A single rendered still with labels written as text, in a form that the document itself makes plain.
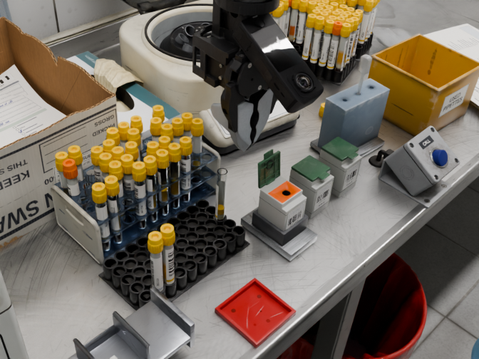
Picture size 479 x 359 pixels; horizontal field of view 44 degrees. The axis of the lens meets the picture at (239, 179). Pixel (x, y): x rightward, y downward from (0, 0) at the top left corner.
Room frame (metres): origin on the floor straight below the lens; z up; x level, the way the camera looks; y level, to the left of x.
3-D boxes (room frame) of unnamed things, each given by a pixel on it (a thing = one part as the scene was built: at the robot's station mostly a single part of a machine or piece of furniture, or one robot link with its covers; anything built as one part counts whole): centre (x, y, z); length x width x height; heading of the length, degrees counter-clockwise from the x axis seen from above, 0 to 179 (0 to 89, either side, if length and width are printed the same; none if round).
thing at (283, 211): (0.57, -0.06, 0.92); 0.05 x 0.04 x 0.06; 48
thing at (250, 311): (0.43, -0.03, 0.88); 0.07 x 0.07 x 0.01; 48
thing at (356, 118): (0.77, -0.17, 0.92); 0.10 x 0.07 x 0.10; 133
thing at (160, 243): (0.51, 0.07, 0.93); 0.17 x 0.09 x 0.11; 139
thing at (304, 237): (0.57, -0.06, 0.89); 0.09 x 0.05 x 0.04; 48
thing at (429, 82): (0.89, -0.30, 0.93); 0.13 x 0.13 x 0.10; 44
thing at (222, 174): (0.56, 0.02, 0.93); 0.01 x 0.01 x 0.10
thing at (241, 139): (0.62, 0.02, 1.02); 0.06 x 0.03 x 0.09; 47
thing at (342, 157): (0.68, -0.14, 0.91); 0.05 x 0.04 x 0.07; 48
